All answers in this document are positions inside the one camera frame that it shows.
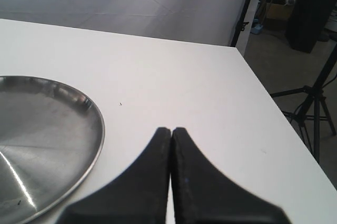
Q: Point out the round stainless steel plate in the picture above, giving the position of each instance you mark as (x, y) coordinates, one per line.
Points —
(51, 137)

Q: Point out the black backdrop stand pole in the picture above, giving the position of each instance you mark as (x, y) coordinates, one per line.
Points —
(240, 25)

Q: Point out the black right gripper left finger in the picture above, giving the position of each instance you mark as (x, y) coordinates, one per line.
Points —
(138, 195)

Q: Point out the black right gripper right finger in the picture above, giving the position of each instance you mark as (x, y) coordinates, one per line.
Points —
(202, 194)

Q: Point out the cardboard box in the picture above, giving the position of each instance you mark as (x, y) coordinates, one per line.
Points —
(277, 14)

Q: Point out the grey fabric backdrop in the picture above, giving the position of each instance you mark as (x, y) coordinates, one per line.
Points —
(199, 21)

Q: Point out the black hanging cloth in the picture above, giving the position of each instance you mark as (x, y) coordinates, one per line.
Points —
(306, 23)

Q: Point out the black light stand tripod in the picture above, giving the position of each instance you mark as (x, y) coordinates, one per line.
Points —
(313, 109)

